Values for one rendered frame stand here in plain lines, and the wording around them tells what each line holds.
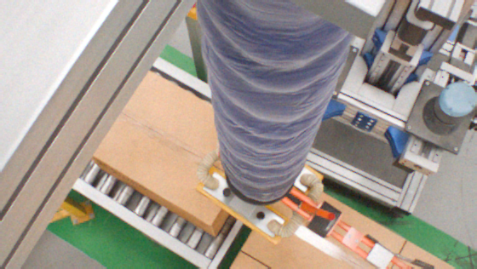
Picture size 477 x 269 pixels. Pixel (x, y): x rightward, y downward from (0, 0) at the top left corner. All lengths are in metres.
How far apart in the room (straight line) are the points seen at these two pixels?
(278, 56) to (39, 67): 0.53
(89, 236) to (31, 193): 3.10
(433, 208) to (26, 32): 3.26
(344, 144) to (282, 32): 2.50
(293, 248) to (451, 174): 1.12
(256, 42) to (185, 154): 1.69
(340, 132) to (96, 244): 1.37
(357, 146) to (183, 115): 1.08
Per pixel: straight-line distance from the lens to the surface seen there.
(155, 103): 2.51
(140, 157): 2.47
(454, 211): 3.53
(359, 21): 0.52
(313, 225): 2.09
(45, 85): 0.30
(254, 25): 0.76
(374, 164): 3.25
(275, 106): 1.02
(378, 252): 2.12
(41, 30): 0.31
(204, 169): 2.18
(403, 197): 3.24
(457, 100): 2.28
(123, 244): 3.39
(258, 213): 2.19
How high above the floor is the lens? 3.32
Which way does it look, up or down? 75 degrees down
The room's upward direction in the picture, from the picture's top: 5 degrees counter-clockwise
